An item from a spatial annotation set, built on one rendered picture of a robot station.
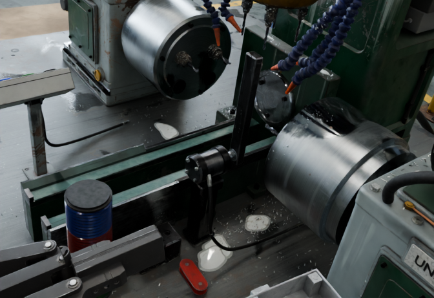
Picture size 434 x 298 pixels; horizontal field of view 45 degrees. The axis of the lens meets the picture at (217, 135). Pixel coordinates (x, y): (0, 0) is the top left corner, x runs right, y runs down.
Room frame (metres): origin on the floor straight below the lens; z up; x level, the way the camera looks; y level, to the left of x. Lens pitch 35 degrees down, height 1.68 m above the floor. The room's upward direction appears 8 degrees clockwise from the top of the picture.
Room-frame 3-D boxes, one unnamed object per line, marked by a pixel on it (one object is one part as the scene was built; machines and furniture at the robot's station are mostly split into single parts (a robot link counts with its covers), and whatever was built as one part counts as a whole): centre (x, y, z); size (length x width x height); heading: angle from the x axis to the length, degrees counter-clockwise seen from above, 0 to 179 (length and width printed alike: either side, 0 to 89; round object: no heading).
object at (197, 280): (0.71, 0.01, 0.81); 0.09 x 0.03 x 0.02; 37
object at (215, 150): (0.92, -0.15, 0.92); 0.45 x 0.13 x 0.24; 132
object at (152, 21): (1.33, 0.18, 1.04); 0.37 x 0.25 x 0.25; 42
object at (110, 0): (1.51, 0.34, 0.99); 0.35 x 0.31 x 0.37; 42
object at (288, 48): (1.17, -0.17, 0.97); 0.30 x 0.11 x 0.34; 42
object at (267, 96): (1.13, -0.12, 1.02); 0.15 x 0.02 x 0.15; 42
